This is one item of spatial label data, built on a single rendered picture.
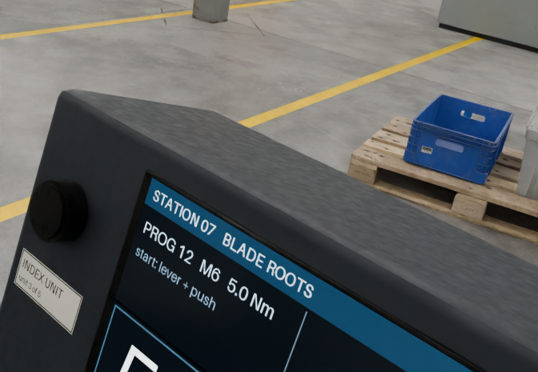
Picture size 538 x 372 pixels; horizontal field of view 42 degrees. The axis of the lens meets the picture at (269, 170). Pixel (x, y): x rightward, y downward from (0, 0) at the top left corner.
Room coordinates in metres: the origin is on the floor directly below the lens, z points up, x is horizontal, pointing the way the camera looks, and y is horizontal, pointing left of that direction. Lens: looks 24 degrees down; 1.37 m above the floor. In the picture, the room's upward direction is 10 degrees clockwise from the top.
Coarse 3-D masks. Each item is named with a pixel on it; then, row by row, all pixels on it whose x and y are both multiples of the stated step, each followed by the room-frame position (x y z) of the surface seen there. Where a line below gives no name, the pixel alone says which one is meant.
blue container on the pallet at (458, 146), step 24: (432, 120) 3.64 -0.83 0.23; (456, 120) 3.67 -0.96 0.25; (504, 120) 3.58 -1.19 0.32; (408, 144) 3.19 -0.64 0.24; (432, 144) 3.14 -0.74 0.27; (456, 144) 3.53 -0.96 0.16; (480, 144) 3.05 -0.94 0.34; (432, 168) 3.12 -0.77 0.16; (456, 168) 3.09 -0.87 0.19; (480, 168) 3.05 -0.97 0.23
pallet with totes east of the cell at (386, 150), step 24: (408, 120) 3.85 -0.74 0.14; (384, 144) 3.39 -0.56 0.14; (360, 168) 3.15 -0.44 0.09; (384, 168) 3.10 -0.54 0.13; (408, 168) 3.10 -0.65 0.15; (504, 168) 3.33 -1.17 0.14; (384, 192) 3.10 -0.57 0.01; (408, 192) 3.11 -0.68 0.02; (480, 192) 2.96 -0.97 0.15; (504, 192) 3.01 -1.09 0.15; (456, 216) 2.96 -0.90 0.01; (480, 216) 2.92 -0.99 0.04; (528, 240) 2.84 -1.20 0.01
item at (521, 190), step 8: (536, 112) 3.29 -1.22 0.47; (536, 120) 3.15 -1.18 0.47; (528, 128) 3.00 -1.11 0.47; (536, 128) 3.01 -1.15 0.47; (528, 136) 2.98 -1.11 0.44; (536, 136) 2.97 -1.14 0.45; (528, 144) 2.99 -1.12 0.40; (536, 144) 2.98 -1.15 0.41; (528, 152) 2.99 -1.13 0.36; (536, 152) 2.97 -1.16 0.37; (528, 160) 2.99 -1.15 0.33; (536, 160) 2.97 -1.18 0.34; (520, 168) 3.00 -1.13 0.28; (528, 168) 2.99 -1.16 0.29; (536, 168) 2.97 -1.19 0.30; (520, 176) 3.00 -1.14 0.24; (528, 176) 2.99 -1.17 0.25; (536, 176) 2.97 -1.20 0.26; (520, 184) 3.00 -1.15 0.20; (528, 184) 2.98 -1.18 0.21; (536, 184) 2.97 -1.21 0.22; (520, 192) 3.00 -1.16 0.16; (528, 192) 2.98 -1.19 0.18; (536, 192) 2.97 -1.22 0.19; (536, 200) 2.97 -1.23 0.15
